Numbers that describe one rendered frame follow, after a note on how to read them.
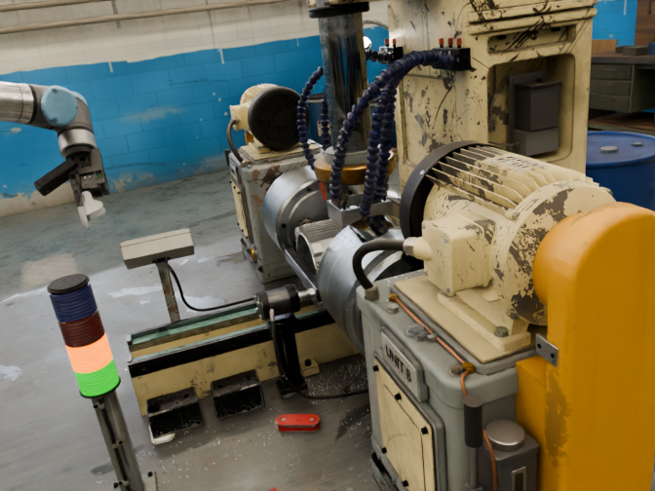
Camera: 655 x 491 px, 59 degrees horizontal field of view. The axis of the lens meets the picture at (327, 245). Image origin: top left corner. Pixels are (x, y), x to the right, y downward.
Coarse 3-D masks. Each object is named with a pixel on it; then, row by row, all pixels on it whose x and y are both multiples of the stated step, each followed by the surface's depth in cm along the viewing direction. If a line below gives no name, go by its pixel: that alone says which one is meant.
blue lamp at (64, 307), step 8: (88, 288) 86; (56, 296) 84; (64, 296) 84; (72, 296) 84; (80, 296) 85; (88, 296) 86; (56, 304) 85; (64, 304) 84; (72, 304) 85; (80, 304) 85; (88, 304) 86; (56, 312) 86; (64, 312) 85; (72, 312) 85; (80, 312) 85; (88, 312) 86; (64, 320) 86; (72, 320) 85
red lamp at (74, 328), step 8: (96, 312) 88; (80, 320) 86; (88, 320) 87; (96, 320) 88; (64, 328) 86; (72, 328) 86; (80, 328) 86; (88, 328) 87; (96, 328) 88; (64, 336) 87; (72, 336) 86; (80, 336) 87; (88, 336) 87; (96, 336) 88; (72, 344) 87; (80, 344) 87; (88, 344) 87
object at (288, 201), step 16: (288, 176) 154; (304, 176) 148; (272, 192) 154; (288, 192) 145; (304, 192) 144; (320, 192) 144; (352, 192) 147; (272, 208) 150; (288, 208) 144; (304, 208) 144; (320, 208) 146; (272, 224) 149; (288, 224) 145; (304, 224) 143; (288, 240) 146
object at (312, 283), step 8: (288, 248) 140; (288, 256) 137; (296, 256) 134; (296, 264) 130; (304, 264) 130; (296, 272) 131; (304, 272) 126; (304, 280) 125; (312, 280) 121; (312, 288) 118
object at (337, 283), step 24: (384, 216) 113; (336, 240) 112; (360, 240) 106; (336, 264) 107; (384, 264) 98; (408, 264) 98; (336, 288) 104; (336, 312) 105; (360, 312) 98; (360, 336) 99
